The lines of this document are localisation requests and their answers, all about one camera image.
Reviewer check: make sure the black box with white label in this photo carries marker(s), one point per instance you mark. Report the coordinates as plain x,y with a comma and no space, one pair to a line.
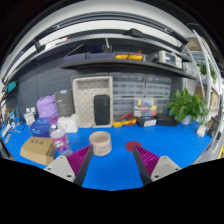
147,122

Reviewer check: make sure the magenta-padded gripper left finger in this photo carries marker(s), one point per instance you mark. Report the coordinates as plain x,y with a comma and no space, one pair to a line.
65,166

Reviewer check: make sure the clear organiser with coloured parts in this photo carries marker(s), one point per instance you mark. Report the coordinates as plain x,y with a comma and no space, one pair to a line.
145,107

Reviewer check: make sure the beige mug with grey dashes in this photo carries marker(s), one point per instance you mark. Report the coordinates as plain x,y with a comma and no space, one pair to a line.
100,143

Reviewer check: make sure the clear bottle with purple label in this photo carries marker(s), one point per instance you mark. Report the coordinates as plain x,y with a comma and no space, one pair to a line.
60,138

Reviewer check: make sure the white power adapter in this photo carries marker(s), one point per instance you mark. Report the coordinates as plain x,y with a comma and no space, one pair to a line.
201,131

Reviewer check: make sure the blue carton box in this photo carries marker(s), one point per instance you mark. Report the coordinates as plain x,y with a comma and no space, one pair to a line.
39,127

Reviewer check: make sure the flat round red coaster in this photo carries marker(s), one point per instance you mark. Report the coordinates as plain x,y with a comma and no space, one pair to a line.
130,145

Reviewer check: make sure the white shelf unit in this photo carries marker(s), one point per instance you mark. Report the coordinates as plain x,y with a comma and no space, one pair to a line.
206,76

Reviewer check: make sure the green potted plant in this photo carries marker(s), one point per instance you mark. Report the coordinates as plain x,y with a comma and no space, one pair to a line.
185,105

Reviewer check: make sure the yellow multimeter with red leads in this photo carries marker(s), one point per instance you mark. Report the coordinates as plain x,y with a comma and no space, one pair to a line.
125,121

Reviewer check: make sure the dark grey upright carton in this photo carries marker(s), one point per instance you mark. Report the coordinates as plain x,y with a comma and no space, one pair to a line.
65,102

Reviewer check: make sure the grey small-parts drawer cabinet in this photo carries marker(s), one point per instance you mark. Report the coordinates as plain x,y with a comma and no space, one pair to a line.
128,85

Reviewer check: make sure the dark overhead shelf unit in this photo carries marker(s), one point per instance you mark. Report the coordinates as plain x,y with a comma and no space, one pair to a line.
116,63

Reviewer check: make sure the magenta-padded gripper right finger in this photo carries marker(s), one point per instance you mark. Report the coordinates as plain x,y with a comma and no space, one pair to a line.
160,167

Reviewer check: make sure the white carton box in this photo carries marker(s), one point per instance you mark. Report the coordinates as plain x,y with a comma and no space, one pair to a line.
69,124

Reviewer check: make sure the brown cardboard box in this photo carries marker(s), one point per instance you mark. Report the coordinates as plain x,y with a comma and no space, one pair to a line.
35,148

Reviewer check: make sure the beige dotted tray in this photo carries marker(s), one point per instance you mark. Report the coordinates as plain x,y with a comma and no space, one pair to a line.
85,100

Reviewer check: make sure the black rectangular speaker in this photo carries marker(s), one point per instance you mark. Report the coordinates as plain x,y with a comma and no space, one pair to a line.
101,110

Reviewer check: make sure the flat black case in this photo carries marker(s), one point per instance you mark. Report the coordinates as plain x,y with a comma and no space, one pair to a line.
167,120

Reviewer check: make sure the purple plastic bag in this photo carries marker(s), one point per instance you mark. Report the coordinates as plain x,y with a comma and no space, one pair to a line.
46,106

